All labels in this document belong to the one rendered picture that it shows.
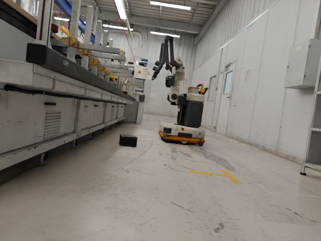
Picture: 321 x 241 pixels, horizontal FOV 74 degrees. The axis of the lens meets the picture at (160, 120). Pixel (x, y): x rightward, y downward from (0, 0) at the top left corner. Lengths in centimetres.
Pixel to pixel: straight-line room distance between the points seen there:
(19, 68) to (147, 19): 1112
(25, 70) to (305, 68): 311
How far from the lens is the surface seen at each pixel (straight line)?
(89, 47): 139
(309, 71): 343
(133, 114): 621
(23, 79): 106
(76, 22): 141
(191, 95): 338
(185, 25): 1206
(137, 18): 1205
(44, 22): 109
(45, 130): 173
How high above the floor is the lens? 50
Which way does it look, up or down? 3 degrees down
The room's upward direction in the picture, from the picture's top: 7 degrees clockwise
